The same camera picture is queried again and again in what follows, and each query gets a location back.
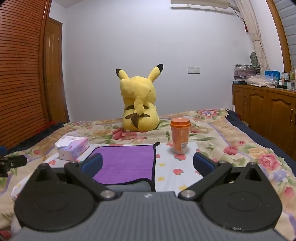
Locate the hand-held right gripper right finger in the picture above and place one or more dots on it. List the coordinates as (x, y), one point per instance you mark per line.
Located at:
(203, 163)

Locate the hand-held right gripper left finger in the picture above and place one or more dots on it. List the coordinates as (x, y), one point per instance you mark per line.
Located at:
(92, 163)

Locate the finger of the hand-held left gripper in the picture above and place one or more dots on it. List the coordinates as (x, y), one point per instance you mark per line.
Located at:
(15, 161)

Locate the purple towel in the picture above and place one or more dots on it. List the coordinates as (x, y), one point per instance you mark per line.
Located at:
(124, 162)

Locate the pink tissue box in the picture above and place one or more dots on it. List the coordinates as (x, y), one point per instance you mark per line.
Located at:
(74, 149)

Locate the white strawberry print cloth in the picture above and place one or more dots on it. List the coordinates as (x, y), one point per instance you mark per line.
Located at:
(175, 162)

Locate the orange plastic cup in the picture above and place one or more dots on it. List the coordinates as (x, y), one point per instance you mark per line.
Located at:
(180, 136)

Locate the floral blanket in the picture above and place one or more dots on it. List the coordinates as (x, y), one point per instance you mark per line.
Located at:
(254, 157)

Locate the grey towel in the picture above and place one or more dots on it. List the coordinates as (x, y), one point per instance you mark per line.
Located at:
(138, 186)

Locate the dark blue bed sheet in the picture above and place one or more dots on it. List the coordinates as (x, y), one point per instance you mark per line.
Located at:
(266, 141)

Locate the yellow plush toy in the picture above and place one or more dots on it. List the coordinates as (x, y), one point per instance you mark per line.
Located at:
(138, 99)

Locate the wooden cabinet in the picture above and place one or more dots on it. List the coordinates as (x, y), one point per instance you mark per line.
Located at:
(266, 109)

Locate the flat black box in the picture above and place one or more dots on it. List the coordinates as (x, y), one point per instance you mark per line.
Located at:
(239, 82)

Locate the wooden louvered wardrobe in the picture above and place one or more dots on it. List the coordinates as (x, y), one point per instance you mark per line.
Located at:
(20, 69)

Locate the wooden door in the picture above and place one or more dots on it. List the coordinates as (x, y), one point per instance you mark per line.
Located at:
(54, 69)

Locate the clear bag of cloth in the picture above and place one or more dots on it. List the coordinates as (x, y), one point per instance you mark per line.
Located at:
(259, 80)

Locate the stack of folded clothes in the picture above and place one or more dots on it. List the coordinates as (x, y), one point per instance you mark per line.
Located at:
(245, 71)

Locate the small white bottle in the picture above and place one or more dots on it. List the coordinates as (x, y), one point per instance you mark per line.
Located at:
(280, 83)

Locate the blue box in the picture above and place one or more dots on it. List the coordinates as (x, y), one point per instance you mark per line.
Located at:
(272, 74)

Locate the green mesh cushion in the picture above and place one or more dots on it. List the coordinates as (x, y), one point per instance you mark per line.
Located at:
(254, 59)

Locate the clear plastic bottle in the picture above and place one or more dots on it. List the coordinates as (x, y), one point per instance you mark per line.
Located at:
(292, 78)

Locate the beige curtain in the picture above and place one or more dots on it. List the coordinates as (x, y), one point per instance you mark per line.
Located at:
(253, 30)

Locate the white wall socket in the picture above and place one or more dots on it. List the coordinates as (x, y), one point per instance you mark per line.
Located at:
(193, 70)

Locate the wooden window frame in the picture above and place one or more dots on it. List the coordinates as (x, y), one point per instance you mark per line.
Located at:
(278, 25)

